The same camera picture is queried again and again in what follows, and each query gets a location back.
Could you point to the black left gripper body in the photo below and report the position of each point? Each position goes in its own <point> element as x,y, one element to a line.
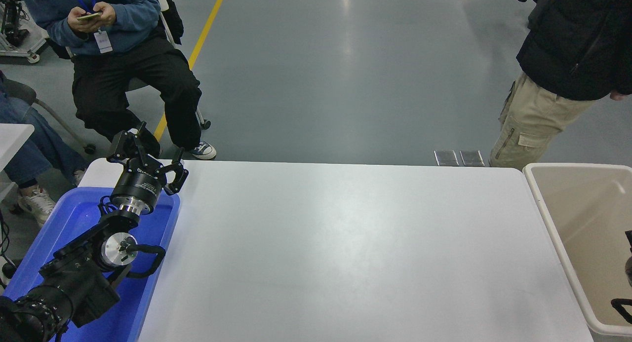
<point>138,186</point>

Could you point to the yellow-green phone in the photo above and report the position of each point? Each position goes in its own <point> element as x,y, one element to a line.
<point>89,16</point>

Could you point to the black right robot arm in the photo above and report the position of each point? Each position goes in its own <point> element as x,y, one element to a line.
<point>629,273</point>

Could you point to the person's right hand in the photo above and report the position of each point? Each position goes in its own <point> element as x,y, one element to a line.
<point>81,26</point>

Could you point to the person's left hand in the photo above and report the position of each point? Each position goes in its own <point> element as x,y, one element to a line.
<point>107,14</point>
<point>618,95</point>

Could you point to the blue plastic tray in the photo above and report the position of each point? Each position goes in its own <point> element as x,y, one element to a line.
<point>79,218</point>

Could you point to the person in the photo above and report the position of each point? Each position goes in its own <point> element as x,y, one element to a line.
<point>572,51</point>
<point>123,70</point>
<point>29,144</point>

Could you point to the id badge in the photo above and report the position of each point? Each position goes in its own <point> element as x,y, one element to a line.
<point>103,41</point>

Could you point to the white side table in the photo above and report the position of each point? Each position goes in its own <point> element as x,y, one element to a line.
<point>12,137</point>

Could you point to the grey chair with casters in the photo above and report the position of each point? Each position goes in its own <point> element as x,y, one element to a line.
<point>19,90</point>

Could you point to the equipment stand with wheels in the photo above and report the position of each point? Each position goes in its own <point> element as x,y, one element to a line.
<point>15,31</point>

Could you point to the metal floor plate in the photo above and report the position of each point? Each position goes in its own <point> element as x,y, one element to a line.
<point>471,158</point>
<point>446,158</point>

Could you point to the large pale plastic bin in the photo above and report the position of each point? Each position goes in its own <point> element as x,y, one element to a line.
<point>582,223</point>

